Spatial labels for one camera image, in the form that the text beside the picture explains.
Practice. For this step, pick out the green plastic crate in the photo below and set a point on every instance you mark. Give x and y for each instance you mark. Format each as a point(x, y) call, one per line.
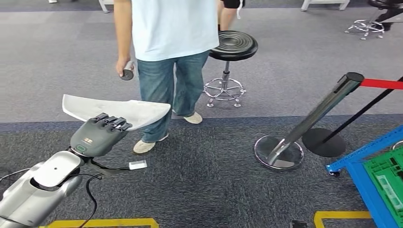
point(390, 176)

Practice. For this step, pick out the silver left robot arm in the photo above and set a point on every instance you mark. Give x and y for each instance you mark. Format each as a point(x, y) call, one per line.
point(31, 195)

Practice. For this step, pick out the blue metal shelf rack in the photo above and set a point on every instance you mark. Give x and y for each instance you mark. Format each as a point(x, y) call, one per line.
point(370, 195)

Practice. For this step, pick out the chrome barrier stanchion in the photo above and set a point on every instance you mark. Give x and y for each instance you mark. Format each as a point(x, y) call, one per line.
point(314, 113)

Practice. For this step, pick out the white plastic mirror cover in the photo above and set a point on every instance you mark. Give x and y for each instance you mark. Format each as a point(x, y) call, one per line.
point(141, 113)

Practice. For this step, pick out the grey handheld controller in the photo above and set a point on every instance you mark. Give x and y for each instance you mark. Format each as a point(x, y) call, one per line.
point(127, 74)

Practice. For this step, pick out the black stool chrome base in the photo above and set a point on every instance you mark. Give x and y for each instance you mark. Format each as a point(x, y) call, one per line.
point(233, 45)
point(366, 25)

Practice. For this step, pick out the person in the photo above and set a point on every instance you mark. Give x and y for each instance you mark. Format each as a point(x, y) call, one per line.
point(225, 19)
point(173, 31)

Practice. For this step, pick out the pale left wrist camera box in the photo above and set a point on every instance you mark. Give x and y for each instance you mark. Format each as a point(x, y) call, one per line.
point(138, 165)

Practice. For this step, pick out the red barrier belt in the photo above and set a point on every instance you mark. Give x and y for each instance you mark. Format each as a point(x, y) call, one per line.
point(381, 84)

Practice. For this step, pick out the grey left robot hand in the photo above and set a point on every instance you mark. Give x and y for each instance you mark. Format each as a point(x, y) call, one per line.
point(97, 138)

